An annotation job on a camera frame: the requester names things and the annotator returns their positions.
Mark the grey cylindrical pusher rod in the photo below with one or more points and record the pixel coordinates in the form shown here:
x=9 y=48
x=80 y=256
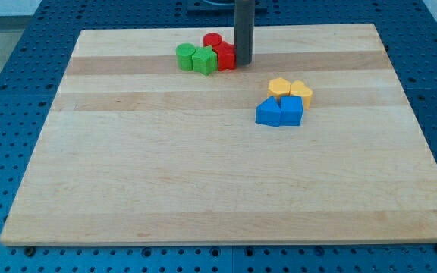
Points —
x=244 y=12

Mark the yellow heart block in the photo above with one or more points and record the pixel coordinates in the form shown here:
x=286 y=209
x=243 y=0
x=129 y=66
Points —
x=299 y=88

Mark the red cylinder block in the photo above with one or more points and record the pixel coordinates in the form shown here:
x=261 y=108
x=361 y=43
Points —
x=212 y=39

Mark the red star block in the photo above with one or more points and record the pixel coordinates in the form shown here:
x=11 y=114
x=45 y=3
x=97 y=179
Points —
x=226 y=56

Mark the green star block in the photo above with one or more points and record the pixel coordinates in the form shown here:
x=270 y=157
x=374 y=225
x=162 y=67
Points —
x=205 y=60

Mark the green cylinder block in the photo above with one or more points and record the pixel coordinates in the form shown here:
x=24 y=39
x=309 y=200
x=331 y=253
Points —
x=184 y=54

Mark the yellow pentagon block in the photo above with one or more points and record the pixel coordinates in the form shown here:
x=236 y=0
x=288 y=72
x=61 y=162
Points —
x=279 y=87

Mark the blue triangle block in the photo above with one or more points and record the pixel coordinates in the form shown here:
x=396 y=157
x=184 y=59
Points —
x=268 y=112

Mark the blue cube block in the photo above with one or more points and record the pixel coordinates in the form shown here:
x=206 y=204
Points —
x=291 y=110

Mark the light wooden board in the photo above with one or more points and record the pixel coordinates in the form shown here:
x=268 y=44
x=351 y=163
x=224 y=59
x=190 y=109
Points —
x=136 y=152

